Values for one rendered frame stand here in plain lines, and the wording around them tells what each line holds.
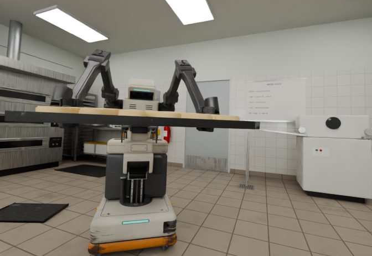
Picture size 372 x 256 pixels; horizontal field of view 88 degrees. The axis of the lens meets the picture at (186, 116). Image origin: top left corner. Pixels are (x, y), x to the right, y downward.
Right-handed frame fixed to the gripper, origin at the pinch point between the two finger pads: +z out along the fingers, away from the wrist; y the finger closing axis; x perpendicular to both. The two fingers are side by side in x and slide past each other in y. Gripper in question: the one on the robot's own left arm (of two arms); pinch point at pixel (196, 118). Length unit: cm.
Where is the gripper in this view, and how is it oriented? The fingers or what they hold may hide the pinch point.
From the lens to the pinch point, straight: 70.9
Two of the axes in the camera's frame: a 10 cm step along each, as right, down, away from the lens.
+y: -0.5, 10.0, 0.0
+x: -8.6, -0.4, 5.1
